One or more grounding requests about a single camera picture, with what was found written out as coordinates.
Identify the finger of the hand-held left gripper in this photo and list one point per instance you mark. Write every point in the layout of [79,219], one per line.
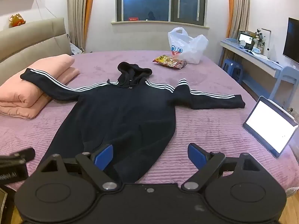
[24,154]

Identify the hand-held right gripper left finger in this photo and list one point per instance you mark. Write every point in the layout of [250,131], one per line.
[104,156]

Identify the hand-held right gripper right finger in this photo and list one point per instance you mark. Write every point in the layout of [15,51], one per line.
[197,155]

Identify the black hoodie with white stripes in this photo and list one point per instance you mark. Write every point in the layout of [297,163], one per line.
[121,116]

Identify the purple bed cover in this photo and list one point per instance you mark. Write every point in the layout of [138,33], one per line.
[210,126]

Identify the folded pink quilt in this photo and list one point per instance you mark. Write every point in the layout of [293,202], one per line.
[28,91]

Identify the grey tablet with white screen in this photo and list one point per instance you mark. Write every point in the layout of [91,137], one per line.
[268,126]

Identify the blue plastic stool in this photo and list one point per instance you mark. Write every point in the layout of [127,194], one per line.
[232,68]

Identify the yellow snack packet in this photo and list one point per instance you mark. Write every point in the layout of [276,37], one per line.
[169,61]

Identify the white plastic bag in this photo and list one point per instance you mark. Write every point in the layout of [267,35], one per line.
[190,45]

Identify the white bag beside bed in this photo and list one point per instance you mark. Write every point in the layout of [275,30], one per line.
[76,49]

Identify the beige padded headboard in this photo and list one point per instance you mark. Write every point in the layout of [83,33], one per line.
[30,42]

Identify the blue and white desk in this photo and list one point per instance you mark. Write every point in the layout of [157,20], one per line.
[259,60]

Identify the small desktop screen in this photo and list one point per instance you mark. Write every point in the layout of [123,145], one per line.
[245,39]

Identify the vase of flowers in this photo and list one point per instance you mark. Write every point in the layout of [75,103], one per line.
[259,38]

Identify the orange plush toy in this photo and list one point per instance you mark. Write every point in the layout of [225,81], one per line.
[16,20]

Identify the beige window sill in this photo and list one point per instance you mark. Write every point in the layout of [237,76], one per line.
[161,25]

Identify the small red window sticker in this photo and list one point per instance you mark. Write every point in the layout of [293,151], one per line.
[133,18]

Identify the beige and orange curtain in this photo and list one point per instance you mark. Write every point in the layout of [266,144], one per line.
[78,14]
[238,11]

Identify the dark framed window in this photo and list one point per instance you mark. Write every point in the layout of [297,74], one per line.
[149,4]

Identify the black wall television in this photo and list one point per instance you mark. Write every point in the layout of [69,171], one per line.
[292,40]

